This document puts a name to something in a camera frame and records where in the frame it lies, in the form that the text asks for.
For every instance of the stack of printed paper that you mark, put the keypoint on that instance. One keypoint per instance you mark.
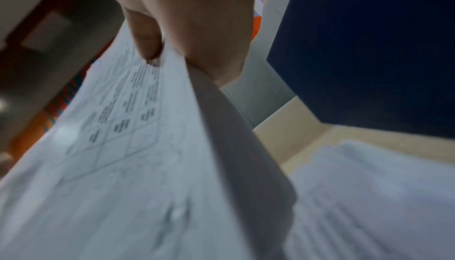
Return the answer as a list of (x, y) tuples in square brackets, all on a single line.
[(373, 197)]

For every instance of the printed paper sheet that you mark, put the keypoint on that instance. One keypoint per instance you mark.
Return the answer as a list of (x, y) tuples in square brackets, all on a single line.
[(124, 183)]

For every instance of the person's right hand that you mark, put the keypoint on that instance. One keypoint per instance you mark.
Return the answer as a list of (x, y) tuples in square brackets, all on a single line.
[(199, 14)]

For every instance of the colourful wall mural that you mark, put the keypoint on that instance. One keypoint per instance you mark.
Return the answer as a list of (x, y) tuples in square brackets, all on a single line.
[(256, 27)]

